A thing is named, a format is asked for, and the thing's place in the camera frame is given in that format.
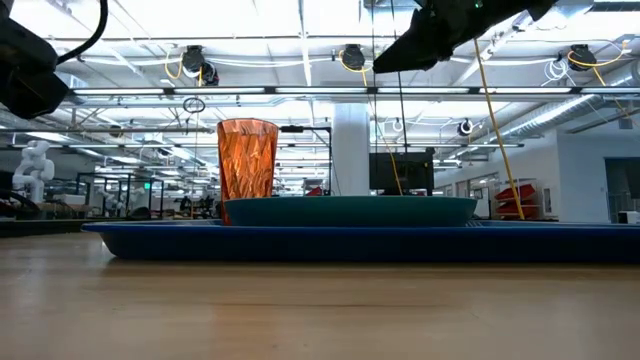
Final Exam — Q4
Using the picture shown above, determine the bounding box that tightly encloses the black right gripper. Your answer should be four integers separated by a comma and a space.
372, 0, 559, 75

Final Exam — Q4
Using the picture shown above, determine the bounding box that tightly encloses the teal plate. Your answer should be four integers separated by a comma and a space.
223, 195, 478, 228

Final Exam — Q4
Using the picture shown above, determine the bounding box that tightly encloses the orange faceted plastic cup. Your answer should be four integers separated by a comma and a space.
216, 118, 280, 226

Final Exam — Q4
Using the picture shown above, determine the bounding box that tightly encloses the blue tray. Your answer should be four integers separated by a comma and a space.
82, 219, 640, 265

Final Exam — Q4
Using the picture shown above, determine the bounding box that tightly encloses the white pillar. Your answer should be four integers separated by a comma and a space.
332, 102, 371, 197

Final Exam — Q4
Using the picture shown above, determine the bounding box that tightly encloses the black monitor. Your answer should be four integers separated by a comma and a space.
368, 152, 435, 196

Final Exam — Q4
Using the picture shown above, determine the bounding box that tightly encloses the long ceiling light bar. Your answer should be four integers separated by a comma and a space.
69, 85, 640, 97

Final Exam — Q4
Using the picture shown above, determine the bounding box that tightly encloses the shelf with red bins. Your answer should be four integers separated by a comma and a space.
494, 182, 541, 220

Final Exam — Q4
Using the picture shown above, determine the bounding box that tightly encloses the thin black hanging cable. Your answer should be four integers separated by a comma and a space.
389, 0, 409, 196

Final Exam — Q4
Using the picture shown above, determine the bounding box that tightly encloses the thick yellow hanging cable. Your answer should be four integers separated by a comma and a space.
473, 38, 526, 221

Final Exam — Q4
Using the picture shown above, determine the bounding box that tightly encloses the thin yellow hanging cable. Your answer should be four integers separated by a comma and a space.
359, 64, 404, 196

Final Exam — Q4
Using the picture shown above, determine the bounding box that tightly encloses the white coiled cable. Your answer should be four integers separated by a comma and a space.
543, 58, 576, 87

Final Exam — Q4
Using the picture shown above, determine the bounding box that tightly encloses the black metal frame station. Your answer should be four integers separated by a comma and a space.
278, 124, 334, 196

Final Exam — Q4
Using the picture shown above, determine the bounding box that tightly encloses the silver ventilation duct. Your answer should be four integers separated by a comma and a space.
54, 72, 89, 104
517, 59, 640, 139

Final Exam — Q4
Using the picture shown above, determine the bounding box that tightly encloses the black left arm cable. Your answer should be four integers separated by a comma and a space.
55, 0, 110, 66

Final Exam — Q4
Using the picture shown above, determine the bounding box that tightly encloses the black workbench frame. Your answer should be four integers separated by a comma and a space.
74, 172, 166, 209

